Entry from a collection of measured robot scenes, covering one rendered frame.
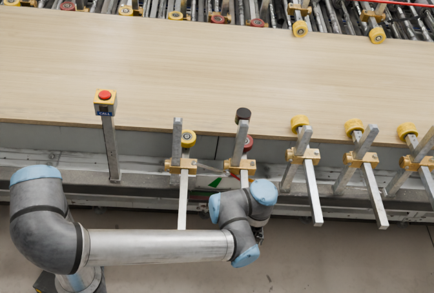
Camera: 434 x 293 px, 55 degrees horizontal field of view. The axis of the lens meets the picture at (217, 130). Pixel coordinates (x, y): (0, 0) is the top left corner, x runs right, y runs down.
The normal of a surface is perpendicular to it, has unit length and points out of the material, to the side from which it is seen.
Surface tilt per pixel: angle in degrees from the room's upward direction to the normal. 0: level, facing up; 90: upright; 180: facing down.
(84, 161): 0
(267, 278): 0
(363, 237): 0
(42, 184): 22
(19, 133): 90
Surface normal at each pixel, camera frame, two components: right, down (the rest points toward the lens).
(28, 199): -0.02, -0.62
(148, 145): 0.00, 0.76
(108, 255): 0.54, 0.24
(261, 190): 0.19, -0.67
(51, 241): 0.33, -0.26
